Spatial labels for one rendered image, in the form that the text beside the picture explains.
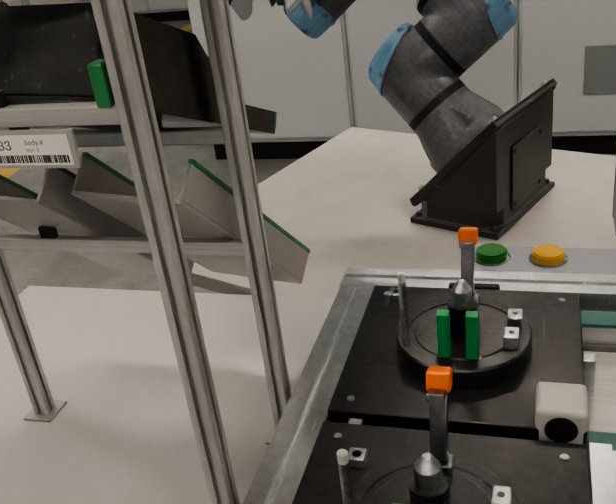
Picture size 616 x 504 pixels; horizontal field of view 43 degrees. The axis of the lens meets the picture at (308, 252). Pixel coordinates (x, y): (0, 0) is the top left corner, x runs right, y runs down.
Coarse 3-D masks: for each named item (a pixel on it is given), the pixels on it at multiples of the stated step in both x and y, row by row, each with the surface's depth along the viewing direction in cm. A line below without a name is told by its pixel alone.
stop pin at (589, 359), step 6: (588, 354) 79; (594, 354) 79; (588, 360) 78; (594, 360) 78; (588, 366) 78; (594, 366) 78; (588, 372) 79; (594, 372) 79; (588, 378) 79; (594, 378) 79; (588, 384) 79; (588, 390) 80
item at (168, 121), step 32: (0, 32) 63; (32, 32) 61; (64, 32) 60; (96, 32) 58; (160, 32) 64; (0, 64) 63; (32, 64) 61; (64, 64) 60; (160, 64) 65; (192, 64) 69; (32, 96) 61; (64, 96) 60; (160, 96) 65; (192, 96) 69; (256, 128) 80
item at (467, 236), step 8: (464, 232) 83; (472, 232) 83; (464, 240) 83; (472, 240) 83; (464, 248) 82; (472, 248) 84; (464, 256) 84; (472, 256) 84; (464, 264) 84; (472, 264) 84; (464, 272) 84; (472, 272) 84; (472, 280) 84; (472, 288) 84; (472, 296) 84
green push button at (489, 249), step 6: (480, 246) 101; (486, 246) 101; (492, 246) 100; (498, 246) 100; (480, 252) 99; (486, 252) 99; (492, 252) 99; (498, 252) 99; (504, 252) 99; (480, 258) 99; (486, 258) 98; (492, 258) 98; (498, 258) 98; (504, 258) 99
